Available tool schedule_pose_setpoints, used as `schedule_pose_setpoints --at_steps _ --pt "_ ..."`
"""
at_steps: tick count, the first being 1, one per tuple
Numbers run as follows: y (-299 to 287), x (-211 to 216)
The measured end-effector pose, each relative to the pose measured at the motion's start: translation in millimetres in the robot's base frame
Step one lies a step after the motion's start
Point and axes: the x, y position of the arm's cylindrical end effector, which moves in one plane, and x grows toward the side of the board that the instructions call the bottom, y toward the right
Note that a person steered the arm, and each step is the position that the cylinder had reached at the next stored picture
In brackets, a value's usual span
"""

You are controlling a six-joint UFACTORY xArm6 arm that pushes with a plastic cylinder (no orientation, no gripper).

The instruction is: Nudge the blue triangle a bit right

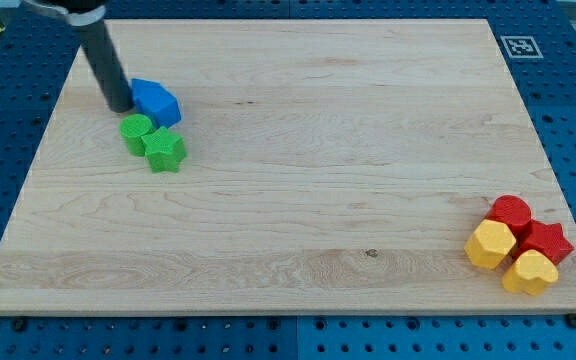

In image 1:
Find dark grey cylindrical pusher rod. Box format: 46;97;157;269
73;19;134;113

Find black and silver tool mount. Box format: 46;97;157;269
22;0;106;26

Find blue triangle block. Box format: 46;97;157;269
131;78;183;128

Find green cylinder block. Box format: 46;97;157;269
119;114;154;156

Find green star block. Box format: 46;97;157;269
141;127;187;173

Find light wooden board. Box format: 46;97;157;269
0;19;576;317

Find white fiducial marker tag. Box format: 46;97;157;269
500;35;543;59

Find yellow hexagon block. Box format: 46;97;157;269
464;219;517;270

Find red cylinder block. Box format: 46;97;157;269
485;195;532;236

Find red star block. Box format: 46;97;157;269
512;220;575;265

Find yellow heart block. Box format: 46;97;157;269
502;250;559;296

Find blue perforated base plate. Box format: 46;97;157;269
0;0;576;359

